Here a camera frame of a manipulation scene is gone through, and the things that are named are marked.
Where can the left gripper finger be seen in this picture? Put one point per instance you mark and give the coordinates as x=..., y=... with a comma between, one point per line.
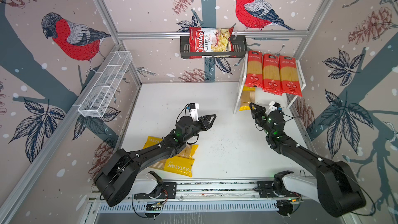
x=209, y=124
x=209, y=117

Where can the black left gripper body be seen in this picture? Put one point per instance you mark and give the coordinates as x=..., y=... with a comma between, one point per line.
x=199, y=125

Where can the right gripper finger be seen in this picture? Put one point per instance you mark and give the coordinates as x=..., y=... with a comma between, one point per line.
x=252, y=107
x=259, y=108

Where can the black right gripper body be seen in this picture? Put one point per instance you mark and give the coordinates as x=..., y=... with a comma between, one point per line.
x=260, y=117

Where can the yellow pasta bag top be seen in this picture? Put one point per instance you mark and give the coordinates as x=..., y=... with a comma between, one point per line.
x=247, y=96

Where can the red spaghetti bag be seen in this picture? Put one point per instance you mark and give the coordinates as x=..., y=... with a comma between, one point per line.
x=254, y=69
x=289, y=76
x=271, y=75

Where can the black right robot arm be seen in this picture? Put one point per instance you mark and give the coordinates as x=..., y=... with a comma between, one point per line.
x=332, y=184

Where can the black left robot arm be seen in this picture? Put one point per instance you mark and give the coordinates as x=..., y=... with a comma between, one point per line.
x=117, y=176

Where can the yellow Pastatime pasta bag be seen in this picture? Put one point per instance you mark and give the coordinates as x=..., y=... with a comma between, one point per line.
x=176, y=165

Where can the red cassava chips bag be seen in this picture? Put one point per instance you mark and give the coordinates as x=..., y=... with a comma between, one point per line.
x=204, y=40

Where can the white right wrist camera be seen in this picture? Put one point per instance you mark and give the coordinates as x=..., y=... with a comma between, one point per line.
x=274, y=106

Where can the black wall basket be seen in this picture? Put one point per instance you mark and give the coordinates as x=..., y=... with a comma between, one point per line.
x=238, y=44

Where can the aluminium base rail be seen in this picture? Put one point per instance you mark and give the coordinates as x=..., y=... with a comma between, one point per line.
x=227, y=189

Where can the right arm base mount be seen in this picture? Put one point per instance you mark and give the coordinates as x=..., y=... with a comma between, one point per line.
x=266, y=189

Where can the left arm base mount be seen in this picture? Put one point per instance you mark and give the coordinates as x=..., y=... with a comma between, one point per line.
x=164, y=191

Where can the white wire mesh basket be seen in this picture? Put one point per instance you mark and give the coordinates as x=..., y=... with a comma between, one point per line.
x=100, y=95

